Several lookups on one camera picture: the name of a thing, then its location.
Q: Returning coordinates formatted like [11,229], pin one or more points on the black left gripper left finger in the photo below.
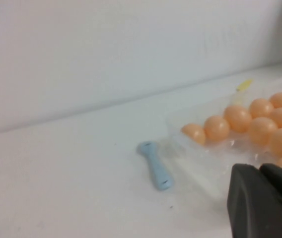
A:
[255,205]

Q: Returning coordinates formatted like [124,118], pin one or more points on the clear plastic egg box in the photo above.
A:
[180,153]

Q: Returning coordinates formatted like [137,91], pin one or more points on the yellow plastic knife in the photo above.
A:
[244,85]

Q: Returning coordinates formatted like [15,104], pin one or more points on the blue plastic knife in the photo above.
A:
[156,166]

